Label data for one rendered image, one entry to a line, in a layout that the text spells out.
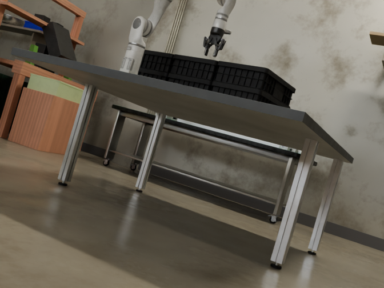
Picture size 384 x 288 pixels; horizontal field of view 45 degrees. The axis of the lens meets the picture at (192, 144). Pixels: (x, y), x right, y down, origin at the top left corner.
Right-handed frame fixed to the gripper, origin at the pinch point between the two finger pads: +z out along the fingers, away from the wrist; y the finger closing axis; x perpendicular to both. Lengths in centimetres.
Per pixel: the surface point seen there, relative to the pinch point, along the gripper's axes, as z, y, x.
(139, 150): 76, -227, 222
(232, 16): -120, -186, 268
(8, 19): -46, -493, 163
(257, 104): 28, 63, -45
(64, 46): -20, -334, 152
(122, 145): 78, -268, 233
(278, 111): 29, 72, -44
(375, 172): 20, 26, 303
